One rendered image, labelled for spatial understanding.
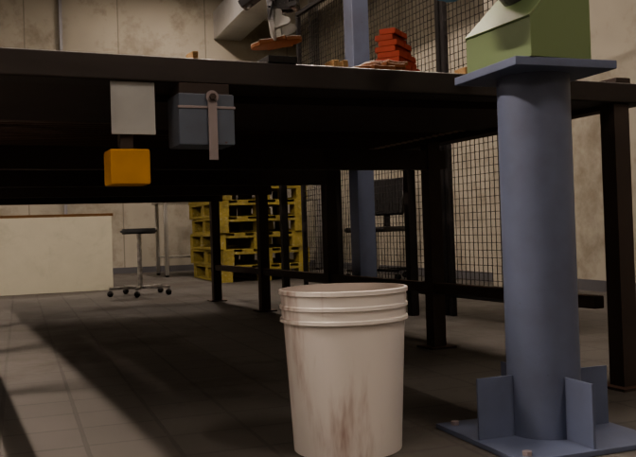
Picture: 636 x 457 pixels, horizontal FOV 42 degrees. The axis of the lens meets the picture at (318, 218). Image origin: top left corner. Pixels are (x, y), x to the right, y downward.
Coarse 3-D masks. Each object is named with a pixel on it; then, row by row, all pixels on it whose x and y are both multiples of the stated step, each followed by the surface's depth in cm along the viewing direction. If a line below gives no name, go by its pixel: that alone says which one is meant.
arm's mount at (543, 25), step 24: (528, 0) 188; (552, 0) 184; (576, 0) 187; (480, 24) 203; (504, 24) 189; (528, 24) 182; (552, 24) 184; (576, 24) 187; (480, 48) 198; (504, 48) 189; (528, 48) 182; (552, 48) 184; (576, 48) 187
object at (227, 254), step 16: (192, 208) 953; (208, 208) 895; (224, 208) 840; (240, 208) 909; (192, 224) 960; (208, 224) 893; (224, 224) 838; (240, 224) 913; (272, 224) 979; (192, 240) 951; (208, 240) 896; (224, 240) 841; (240, 240) 907; (256, 240) 852; (192, 256) 952; (208, 256) 892; (224, 256) 837; (240, 256) 919; (272, 256) 856; (208, 272) 891; (224, 272) 837; (240, 272) 965
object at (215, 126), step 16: (176, 96) 191; (192, 96) 191; (208, 96) 192; (224, 96) 194; (176, 112) 191; (192, 112) 191; (208, 112) 192; (224, 112) 194; (176, 128) 192; (192, 128) 191; (208, 128) 192; (224, 128) 194; (176, 144) 192; (192, 144) 191; (208, 144) 192; (224, 144) 194
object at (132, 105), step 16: (112, 80) 186; (112, 96) 186; (128, 96) 188; (144, 96) 189; (112, 112) 186; (128, 112) 187; (144, 112) 189; (112, 128) 186; (128, 128) 187; (144, 128) 189
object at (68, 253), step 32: (0, 224) 754; (32, 224) 763; (64, 224) 773; (96, 224) 783; (0, 256) 753; (32, 256) 763; (64, 256) 773; (96, 256) 782; (0, 288) 752; (32, 288) 762; (64, 288) 772; (96, 288) 782
